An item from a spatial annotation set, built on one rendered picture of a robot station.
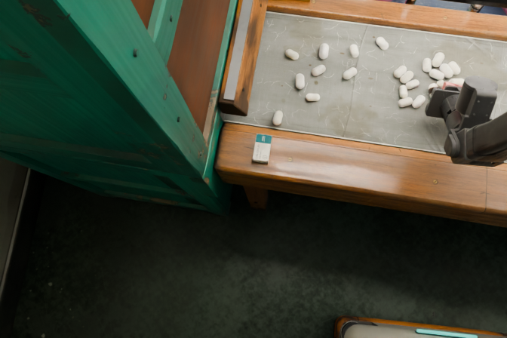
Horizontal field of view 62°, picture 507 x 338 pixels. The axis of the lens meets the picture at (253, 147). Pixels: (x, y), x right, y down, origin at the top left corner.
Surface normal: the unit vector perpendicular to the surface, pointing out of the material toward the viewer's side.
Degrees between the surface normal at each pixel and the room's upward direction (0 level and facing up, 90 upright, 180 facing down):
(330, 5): 0
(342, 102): 0
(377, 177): 0
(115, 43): 90
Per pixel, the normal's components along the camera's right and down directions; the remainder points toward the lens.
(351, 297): -0.04, -0.25
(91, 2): 0.99, 0.15
